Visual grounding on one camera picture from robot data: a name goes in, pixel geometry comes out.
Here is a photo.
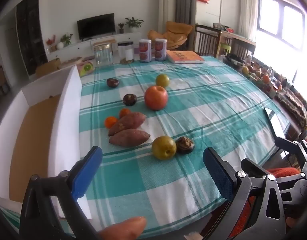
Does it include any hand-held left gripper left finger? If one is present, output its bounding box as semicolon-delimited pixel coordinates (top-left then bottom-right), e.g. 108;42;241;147
20;146;103;240

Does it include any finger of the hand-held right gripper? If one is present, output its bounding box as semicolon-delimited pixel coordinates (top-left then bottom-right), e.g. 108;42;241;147
275;137;307;161
240;157;307;195

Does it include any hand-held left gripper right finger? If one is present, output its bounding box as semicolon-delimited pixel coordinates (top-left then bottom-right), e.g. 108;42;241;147
201;147;287;240

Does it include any red apple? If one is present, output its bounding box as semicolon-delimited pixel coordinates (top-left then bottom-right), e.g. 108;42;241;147
144;85;168;111

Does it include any person's left hand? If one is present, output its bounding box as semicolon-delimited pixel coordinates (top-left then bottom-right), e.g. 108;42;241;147
99;216;147;240

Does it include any orange woven cushion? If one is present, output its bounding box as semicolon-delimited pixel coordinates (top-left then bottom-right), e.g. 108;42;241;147
232;167;302;240

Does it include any black smartphone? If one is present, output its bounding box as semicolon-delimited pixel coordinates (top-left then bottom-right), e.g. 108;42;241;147
264;107;286;139

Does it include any patterned woven cloth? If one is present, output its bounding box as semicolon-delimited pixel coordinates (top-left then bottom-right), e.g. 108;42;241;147
276;90;307;128

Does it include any dark brown mushroom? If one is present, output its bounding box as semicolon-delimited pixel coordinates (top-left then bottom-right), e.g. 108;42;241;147
175;136;195;155

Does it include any teal checked tablecloth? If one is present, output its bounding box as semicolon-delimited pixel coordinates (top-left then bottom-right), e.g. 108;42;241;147
0;55;291;233

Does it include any purple sweet potato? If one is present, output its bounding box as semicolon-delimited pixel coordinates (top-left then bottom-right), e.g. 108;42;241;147
108;112;147;137
109;129;151;147

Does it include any white cardboard box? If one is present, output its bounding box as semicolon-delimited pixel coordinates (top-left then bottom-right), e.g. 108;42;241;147
0;65;93;219

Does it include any yellow-green plum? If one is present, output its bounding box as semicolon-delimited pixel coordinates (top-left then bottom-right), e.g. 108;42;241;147
152;135;177;160
155;74;170;88

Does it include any kiwi print box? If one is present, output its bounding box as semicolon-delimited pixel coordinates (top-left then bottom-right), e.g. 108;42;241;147
77;60;94;77

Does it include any glass jar with gold lid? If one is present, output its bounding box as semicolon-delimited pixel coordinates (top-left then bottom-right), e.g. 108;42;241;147
93;44;114;67

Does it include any green stool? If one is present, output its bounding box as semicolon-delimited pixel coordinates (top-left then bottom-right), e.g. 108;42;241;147
218;42;231;55

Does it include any window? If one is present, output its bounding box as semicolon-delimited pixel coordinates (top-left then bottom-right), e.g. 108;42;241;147
255;0;306;53

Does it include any orange book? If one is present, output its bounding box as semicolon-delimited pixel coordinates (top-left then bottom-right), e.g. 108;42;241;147
166;50;205;64

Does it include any white tv cabinet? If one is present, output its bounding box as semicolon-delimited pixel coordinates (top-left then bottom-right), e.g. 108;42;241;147
47;32;144;62

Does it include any jar with black lid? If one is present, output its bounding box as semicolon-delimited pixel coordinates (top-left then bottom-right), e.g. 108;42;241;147
118;41;134;65

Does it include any red label tin can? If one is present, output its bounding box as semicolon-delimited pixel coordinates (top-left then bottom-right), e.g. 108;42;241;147
139;39;152;63
155;38;167;61

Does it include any leafy plant in vase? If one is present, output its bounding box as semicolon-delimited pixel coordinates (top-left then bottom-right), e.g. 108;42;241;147
57;33;73;50

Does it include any red flower decoration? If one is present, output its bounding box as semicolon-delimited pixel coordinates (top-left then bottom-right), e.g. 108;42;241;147
46;35;56;53

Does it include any white curtain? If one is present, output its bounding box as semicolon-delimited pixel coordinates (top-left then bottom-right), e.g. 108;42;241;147
240;0;259;42

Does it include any black television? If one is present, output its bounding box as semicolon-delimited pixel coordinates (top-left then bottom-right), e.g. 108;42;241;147
77;13;116;40

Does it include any orange beanbag chair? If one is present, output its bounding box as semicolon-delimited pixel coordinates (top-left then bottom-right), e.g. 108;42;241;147
147;21;193;50

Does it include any dark display cabinet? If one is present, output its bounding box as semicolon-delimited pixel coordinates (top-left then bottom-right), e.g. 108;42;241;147
16;0;48;75

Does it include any green potted plant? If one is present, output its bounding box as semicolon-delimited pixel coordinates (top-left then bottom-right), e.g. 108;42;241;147
124;17;144;33

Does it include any white standing air conditioner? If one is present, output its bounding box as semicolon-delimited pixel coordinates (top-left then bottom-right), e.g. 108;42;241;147
158;0;175;34

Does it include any grey curtain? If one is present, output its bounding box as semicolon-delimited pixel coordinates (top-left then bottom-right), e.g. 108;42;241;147
174;0;197;27

